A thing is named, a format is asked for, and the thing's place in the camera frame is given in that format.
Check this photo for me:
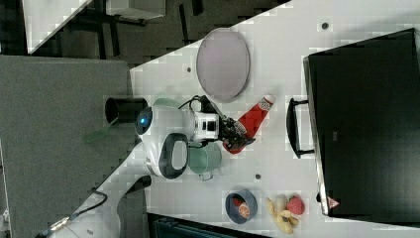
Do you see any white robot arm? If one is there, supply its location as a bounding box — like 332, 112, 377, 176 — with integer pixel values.
36, 103, 253, 238

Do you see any red ketchup bottle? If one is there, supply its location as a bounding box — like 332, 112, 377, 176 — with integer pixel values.
223, 94, 276, 155

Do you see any toy strawberry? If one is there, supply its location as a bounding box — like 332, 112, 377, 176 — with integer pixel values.
286, 196, 305, 215

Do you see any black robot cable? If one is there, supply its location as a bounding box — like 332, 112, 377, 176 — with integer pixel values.
177, 94, 226, 117

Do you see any toy orange slice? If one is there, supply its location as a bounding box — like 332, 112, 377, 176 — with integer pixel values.
238, 202, 251, 219

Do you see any green slotted spatula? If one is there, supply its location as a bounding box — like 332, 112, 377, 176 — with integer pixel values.
82, 119, 118, 144

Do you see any grey round plate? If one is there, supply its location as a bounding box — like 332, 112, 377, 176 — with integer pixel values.
196, 28, 251, 102

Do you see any green oval colander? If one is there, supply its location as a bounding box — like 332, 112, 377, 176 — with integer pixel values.
154, 97, 180, 108

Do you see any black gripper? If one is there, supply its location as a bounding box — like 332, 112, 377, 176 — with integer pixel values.
219, 115, 256, 151

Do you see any black round pot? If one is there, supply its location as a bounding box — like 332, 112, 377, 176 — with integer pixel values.
105, 97, 149, 123

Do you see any black toaster oven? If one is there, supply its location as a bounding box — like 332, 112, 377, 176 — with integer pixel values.
303, 29, 420, 227

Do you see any blue small bowl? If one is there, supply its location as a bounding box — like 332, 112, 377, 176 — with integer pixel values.
225, 189, 258, 224

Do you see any green measuring cup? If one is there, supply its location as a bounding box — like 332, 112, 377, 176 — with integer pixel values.
188, 143, 222, 181

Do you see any toy peeled banana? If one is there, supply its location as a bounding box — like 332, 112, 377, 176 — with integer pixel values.
265, 197, 299, 234

